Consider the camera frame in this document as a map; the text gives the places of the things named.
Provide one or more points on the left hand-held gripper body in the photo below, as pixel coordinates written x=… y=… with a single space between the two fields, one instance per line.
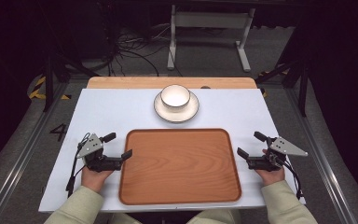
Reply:
x=90 y=146

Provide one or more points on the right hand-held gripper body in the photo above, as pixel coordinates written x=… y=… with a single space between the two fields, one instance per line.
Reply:
x=284 y=147

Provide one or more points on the person's right hand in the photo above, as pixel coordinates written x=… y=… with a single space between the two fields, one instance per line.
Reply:
x=272 y=177

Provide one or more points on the person's left hand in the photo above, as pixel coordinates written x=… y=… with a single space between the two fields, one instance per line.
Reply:
x=93 y=181

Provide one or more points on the white table mat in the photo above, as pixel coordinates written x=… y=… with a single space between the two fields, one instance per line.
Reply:
x=105 y=109

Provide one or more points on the wooden tray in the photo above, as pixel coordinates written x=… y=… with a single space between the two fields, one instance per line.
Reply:
x=180 y=168

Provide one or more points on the white plate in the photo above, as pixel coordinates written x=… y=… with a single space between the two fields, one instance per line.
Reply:
x=167 y=116

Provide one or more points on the black tripod stand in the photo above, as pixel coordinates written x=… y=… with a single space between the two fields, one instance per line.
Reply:
x=303 y=90
x=48 y=84

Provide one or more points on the white bowl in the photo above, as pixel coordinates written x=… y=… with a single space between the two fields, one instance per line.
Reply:
x=175 y=95

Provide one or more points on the aluminium floor rail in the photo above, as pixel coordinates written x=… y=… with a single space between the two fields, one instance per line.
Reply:
x=321 y=157
x=20 y=161

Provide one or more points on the white metal stand frame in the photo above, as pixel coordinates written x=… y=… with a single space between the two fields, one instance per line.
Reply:
x=211 y=19

